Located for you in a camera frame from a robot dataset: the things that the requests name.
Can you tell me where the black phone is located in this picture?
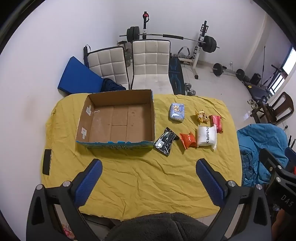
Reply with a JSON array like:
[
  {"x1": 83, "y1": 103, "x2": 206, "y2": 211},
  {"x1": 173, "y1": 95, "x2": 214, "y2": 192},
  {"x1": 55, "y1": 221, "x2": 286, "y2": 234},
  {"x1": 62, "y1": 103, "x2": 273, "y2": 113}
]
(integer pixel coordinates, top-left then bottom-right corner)
[{"x1": 43, "y1": 149, "x2": 53, "y2": 175}]

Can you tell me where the white barbell rack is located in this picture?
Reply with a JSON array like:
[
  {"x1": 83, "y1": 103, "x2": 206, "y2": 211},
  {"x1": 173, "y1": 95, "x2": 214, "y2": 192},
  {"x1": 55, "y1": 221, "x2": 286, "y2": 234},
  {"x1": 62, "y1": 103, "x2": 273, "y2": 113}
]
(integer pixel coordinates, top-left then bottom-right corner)
[{"x1": 142, "y1": 11, "x2": 208, "y2": 80}]

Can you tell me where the blue cartoon tissue pack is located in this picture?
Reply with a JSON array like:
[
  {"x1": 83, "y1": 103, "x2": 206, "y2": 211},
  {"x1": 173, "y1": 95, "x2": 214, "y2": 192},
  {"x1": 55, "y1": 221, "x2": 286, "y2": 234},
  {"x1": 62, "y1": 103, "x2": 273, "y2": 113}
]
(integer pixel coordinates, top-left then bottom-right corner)
[{"x1": 169, "y1": 103, "x2": 185, "y2": 122}]

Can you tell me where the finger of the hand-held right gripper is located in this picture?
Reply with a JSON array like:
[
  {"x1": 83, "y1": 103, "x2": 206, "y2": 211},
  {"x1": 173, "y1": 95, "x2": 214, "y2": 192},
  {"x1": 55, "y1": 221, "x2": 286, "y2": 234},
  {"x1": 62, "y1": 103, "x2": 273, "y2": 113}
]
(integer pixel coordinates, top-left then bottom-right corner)
[{"x1": 259, "y1": 148, "x2": 290, "y2": 178}]

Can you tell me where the white soft pack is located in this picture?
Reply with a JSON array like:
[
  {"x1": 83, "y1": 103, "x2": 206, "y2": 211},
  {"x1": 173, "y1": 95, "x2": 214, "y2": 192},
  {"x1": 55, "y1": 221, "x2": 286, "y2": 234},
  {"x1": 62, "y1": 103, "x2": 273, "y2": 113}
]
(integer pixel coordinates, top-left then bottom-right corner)
[{"x1": 196, "y1": 124, "x2": 218, "y2": 150}]

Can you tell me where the blue blanket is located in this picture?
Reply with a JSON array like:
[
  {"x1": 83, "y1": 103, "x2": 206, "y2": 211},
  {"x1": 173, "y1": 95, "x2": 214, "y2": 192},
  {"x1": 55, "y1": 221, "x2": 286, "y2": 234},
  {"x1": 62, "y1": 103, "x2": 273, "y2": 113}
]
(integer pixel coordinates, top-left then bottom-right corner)
[{"x1": 237, "y1": 124, "x2": 290, "y2": 188}]

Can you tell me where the yellow panda snack packet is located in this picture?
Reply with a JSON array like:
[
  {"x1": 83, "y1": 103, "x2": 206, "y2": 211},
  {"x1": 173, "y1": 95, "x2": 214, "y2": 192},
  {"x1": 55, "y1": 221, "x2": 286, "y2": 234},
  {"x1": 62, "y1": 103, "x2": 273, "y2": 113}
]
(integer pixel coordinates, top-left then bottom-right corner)
[{"x1": 195, "y1": 110, "x2": 210, "y2": 123}]

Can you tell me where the yellow table cloth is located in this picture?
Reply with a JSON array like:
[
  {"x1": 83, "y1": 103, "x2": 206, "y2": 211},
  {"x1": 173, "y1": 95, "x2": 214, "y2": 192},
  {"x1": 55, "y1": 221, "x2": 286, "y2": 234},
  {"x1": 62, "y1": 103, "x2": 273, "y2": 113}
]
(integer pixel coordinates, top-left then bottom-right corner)
[{"x1": 41, "y1": 92, "x2": 243, "y2": 220}]

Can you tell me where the black strap bag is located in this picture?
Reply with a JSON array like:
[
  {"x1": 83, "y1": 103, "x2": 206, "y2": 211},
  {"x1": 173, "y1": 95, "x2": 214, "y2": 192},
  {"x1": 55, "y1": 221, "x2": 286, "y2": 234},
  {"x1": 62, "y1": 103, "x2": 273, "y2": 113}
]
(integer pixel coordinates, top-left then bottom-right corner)
[{"x1": 83, "y1": 45, "x2": 92, "y2": 68}]

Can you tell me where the dark blue garment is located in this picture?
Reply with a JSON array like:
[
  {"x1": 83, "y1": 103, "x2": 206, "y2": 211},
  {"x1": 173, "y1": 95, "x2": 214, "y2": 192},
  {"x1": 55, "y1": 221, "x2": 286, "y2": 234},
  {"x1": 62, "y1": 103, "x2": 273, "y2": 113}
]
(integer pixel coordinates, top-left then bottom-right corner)
[{"x1": 101, "y1": 78, "x2": 127, "y2": 93}]

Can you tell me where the black weight bench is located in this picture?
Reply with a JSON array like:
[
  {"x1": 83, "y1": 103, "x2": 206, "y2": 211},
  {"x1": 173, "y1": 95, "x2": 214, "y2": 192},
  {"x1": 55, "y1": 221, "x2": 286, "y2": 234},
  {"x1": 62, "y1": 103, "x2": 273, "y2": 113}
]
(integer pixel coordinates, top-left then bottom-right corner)
[{"x1": 168, "y1": 57, "x2": 186, "y2": 95}]

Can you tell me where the person's dark fleece clothing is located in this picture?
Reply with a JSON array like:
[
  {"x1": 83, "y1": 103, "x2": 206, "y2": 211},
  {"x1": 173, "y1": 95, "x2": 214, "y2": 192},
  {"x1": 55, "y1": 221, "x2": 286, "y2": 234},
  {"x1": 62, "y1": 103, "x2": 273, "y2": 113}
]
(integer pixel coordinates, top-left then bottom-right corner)
[{"x1": 103, "y1": 212, "x2": 229, "y2": 241}]

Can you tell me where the black snack packet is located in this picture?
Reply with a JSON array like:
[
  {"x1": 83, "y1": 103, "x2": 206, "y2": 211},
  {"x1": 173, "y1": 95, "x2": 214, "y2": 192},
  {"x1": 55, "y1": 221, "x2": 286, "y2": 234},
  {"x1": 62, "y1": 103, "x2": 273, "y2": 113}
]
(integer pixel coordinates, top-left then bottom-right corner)
[{"x1": 153, "y1": 127, "x2": 180, "y2": 156}]

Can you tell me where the red plastic packet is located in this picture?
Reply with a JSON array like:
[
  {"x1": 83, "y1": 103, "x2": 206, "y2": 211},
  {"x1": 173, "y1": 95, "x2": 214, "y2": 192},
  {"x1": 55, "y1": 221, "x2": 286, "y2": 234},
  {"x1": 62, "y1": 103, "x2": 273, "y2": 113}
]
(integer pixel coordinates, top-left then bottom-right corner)
[{"x1": 61, "y1": 223, "x2": 76, "y2": 240}]

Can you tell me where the orange snack packet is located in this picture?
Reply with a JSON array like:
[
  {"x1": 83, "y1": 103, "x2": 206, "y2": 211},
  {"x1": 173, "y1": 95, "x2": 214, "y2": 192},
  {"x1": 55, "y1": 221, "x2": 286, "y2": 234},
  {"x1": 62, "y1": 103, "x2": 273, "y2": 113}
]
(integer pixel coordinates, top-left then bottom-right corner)
[{"x1": 179, "y1": 132, "x2": 198, "y2": 150}]

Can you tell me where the cardboard box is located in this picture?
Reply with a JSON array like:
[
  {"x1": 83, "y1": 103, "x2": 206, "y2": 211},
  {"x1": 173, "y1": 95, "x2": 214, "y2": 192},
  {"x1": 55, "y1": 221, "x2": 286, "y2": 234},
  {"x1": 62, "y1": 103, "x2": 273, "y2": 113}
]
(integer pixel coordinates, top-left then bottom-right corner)
[{"x1": 76, "y1": 89, "x2": 155, "y2": 153}]

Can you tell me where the red snack packet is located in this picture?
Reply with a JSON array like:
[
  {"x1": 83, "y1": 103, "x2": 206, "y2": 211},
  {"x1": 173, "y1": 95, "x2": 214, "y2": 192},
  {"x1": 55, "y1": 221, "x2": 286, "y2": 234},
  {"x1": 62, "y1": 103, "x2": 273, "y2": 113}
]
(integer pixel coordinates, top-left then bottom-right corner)
[{"x1": 209, "y1": 115, "x2": 224, "y2": 134}]

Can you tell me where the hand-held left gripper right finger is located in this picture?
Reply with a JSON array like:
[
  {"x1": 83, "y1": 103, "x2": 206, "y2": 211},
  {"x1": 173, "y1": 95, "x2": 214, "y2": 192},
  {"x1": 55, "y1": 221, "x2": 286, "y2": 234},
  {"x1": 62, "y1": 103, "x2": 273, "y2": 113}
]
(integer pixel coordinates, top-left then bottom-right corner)
[{"x1": 196, "y1": 159, "x2": 274, "y2": 241}]

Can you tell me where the window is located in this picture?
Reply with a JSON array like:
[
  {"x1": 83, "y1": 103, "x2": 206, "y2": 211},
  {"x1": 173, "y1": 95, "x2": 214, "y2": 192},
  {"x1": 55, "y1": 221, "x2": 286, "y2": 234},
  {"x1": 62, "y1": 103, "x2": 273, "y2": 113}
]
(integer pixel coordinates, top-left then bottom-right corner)
[{"x1": 268, "y1": 46, "x2": 296, "y2": 96}]

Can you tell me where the chrome dumbbell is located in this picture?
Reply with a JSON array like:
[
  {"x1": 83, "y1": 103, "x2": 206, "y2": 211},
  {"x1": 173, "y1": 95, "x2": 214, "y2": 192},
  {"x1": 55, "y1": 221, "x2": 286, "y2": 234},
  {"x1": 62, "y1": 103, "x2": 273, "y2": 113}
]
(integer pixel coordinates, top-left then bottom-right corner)
[{"x1": 184, "y1": 82, "x2": 197, "y2": 96}]

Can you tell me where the wooden chair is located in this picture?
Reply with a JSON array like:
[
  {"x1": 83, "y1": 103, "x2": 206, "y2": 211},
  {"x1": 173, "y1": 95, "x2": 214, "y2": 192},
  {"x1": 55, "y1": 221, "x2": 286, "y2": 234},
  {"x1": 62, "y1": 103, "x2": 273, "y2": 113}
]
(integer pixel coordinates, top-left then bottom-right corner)
[{"x1": 251, "y1": 91, "x2": 295, "y2": 126}]

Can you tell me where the long barbell with plates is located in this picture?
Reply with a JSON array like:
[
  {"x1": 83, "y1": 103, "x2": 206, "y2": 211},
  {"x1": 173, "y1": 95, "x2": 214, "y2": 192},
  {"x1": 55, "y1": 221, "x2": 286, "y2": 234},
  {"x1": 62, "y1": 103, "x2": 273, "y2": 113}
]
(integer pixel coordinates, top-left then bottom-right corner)
[{"x1": 119, "y1": 26, "x2": 220, "y2": 54}]

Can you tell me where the white padded chair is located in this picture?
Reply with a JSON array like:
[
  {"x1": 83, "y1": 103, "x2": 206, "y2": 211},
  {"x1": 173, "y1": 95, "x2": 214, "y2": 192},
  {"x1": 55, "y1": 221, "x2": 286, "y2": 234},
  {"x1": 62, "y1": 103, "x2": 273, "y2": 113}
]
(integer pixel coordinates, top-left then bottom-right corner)
[
  {"x1": 87, "y1": 46, "x2": 130, "y2": 90},
  {"x1": 131, "y1": 40, "x2": 174, "y2": 94}
]

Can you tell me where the short barbell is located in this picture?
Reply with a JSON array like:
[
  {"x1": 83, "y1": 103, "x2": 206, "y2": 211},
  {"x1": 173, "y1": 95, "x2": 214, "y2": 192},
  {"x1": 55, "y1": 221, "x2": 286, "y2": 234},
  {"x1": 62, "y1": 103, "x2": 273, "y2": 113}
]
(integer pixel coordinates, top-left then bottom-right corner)
[{"x1": 211, "y1": 62, "x2": 246, "y2": 81}]

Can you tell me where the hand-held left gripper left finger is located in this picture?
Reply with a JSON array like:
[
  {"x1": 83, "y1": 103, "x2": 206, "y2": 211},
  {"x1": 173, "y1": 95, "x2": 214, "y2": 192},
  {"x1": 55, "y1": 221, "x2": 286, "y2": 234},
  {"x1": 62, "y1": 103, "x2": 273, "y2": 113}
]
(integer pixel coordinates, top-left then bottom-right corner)
[{"x1": 26, "y1": 159, "x2": 103, "y2": 241}]

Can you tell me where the black exercise bench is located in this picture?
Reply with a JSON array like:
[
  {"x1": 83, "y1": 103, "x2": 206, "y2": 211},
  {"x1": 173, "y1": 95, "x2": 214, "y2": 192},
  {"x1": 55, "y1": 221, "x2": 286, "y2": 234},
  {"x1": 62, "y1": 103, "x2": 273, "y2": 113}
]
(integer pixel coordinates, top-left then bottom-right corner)
[{"x1": 242, "y1": 76, "x2": 274, "y2": 103}]

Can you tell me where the blue foam mat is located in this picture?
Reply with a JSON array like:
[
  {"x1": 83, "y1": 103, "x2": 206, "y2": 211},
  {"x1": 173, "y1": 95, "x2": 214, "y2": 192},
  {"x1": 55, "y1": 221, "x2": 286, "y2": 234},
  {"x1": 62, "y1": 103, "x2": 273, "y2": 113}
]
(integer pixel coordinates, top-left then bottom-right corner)
[{"x1": 57, "y1": 57, "x2": 104, "y2": 95}]

